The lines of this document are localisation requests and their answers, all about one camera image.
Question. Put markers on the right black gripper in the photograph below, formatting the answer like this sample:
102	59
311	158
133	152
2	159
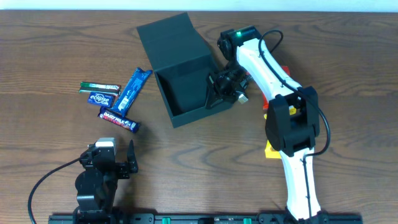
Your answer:
217	90

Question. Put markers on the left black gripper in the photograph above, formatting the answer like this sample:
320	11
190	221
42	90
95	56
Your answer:
123	168

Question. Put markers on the black box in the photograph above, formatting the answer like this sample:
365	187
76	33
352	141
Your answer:
182	61

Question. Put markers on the red candy bag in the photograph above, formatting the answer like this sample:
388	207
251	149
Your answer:
265	101

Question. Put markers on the blue cookie pack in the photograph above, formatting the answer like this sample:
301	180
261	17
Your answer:
131	91

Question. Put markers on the yellow snack bag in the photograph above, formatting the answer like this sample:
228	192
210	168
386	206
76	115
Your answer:
270	153

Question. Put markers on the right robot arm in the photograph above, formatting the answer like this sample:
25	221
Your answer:
293	114

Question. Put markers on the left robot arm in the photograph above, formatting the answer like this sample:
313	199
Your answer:
96	186

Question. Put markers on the dairy milk chocolate bar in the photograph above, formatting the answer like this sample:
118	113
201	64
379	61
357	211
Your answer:
112	117

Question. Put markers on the blue eclipse mints box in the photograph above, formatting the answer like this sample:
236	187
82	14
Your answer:
101	99

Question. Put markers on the green white candy bar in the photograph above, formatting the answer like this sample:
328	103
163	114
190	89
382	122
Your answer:
100	88

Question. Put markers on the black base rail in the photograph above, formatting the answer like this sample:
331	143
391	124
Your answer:
261	218

